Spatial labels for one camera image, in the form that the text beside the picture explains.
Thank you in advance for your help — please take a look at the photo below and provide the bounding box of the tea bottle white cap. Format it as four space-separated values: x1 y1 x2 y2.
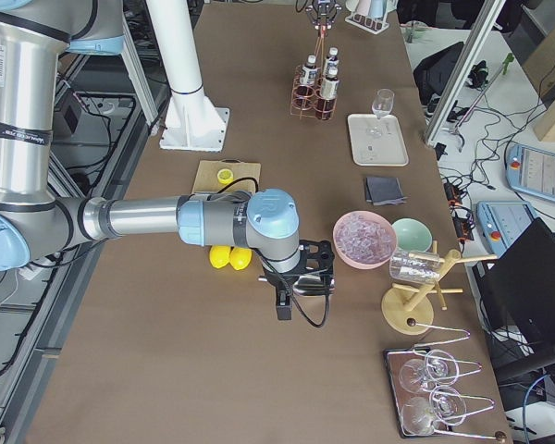
316 67 339 120
297 54 317 100
323 47 339 76

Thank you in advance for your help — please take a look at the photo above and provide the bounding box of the whole lemon lower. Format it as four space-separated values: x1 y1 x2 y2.
208 245 232 269

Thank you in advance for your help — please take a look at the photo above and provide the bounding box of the whole lemon upper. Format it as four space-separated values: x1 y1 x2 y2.
229 247 253 271

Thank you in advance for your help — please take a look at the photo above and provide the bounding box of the reacher grabber tool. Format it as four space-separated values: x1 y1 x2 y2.
448 53 517 152

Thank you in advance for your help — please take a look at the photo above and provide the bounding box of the teach pendant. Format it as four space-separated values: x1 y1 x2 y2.
506 144 555 203
476 201 537 256

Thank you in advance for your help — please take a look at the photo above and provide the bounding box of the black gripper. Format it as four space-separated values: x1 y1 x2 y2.
257 240 335 296
303 2 341 26

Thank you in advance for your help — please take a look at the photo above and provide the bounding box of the wooden glass drying tree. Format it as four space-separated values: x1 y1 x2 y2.
381 240 498 336

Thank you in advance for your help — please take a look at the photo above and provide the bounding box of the glass jar on tree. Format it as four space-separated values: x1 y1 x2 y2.
389 249 444 284

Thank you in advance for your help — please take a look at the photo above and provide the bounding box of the aluminium frame post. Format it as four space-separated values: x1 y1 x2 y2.
424 0 505 147

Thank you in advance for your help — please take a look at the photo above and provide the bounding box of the black glass holder tray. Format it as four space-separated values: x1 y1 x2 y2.
383 348 434 439

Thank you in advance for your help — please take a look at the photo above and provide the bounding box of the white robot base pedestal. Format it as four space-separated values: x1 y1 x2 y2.
147 0 229 153

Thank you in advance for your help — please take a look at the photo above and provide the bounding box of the wine glass on rack upper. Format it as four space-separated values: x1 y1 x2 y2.
399 349 482 393

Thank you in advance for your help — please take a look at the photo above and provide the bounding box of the white cup rack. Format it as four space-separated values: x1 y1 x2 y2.
345 0 397 35

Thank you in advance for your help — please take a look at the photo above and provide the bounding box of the teach pendant lower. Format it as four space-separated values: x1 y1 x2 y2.
476 201 537 256

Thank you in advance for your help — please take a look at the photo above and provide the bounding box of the pink bowl of ice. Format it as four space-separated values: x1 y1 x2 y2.
333 211 398 270

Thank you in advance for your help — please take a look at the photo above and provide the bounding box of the teach pendant upper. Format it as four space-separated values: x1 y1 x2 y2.
506 144 555 203

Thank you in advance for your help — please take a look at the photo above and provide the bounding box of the black monitor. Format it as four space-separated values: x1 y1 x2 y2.
475 218 555 344

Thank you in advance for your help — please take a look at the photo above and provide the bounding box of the bamboo cutting board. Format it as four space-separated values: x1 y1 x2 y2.
191 160 261 193

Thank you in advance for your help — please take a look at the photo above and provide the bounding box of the half lemon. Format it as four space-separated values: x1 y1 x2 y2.
216 168 234 185

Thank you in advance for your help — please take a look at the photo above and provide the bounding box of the wine glass on rack lower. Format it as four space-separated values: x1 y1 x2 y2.
400 386 497 437

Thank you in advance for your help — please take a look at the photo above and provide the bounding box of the grey folded cloth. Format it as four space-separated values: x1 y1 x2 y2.
364 176 406 206

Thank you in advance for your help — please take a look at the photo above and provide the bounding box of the copper wire bottle basket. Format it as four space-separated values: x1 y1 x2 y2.
290 27 339 121

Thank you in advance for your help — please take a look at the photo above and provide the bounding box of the wine glass on rack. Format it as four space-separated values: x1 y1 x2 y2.
399 349 482 393
400 386 497 437

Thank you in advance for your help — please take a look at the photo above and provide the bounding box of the whole lemon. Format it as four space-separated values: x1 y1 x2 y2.
208 245 232 269
229 247 253 271

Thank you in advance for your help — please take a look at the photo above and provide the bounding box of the green bowl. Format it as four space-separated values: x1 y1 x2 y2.
392 218 433 252

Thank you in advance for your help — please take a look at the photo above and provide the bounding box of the clear wine glass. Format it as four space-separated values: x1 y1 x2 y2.
368 89 395 138

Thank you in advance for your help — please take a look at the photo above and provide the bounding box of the cream rabbit tray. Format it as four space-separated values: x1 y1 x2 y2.
347 114 409 167

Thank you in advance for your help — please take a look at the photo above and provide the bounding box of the metal ice scoop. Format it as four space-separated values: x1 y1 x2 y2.
292 274 335 297

